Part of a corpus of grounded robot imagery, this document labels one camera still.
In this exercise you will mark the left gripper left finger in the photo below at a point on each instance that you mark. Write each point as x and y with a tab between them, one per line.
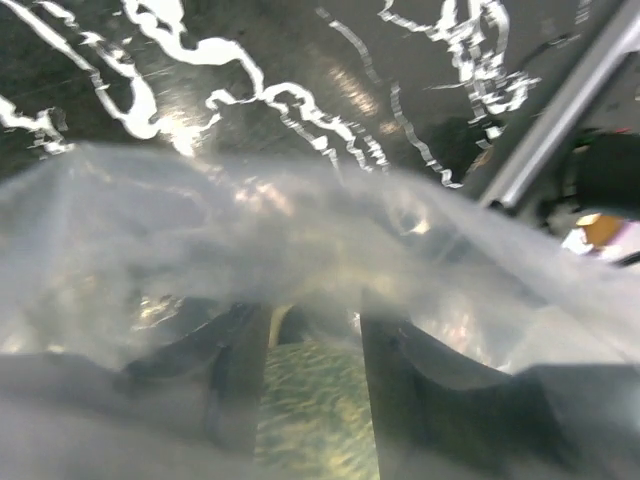
186	410

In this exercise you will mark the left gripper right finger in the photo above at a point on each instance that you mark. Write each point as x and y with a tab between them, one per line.
440	415

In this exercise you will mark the green fake melon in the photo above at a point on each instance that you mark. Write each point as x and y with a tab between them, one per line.
314	418

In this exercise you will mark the clear zip top bag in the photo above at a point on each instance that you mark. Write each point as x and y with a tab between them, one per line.
111	252

